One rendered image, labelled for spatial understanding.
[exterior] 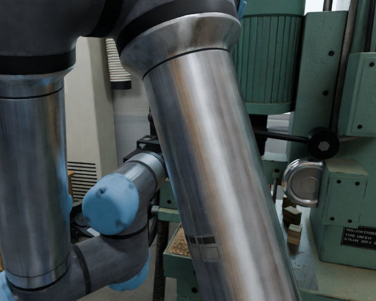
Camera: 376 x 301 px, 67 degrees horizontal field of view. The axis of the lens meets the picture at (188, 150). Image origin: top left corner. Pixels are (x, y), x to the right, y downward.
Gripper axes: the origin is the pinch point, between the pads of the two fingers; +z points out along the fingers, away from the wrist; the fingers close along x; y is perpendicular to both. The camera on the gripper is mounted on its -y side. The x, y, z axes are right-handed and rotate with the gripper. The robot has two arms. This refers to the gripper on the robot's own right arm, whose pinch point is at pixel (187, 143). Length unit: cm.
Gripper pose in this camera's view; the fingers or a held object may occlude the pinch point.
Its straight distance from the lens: 70.4
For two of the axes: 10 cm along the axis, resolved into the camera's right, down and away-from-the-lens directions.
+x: -0.5, 9.4, 3.3
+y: -9.6, -1.3, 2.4
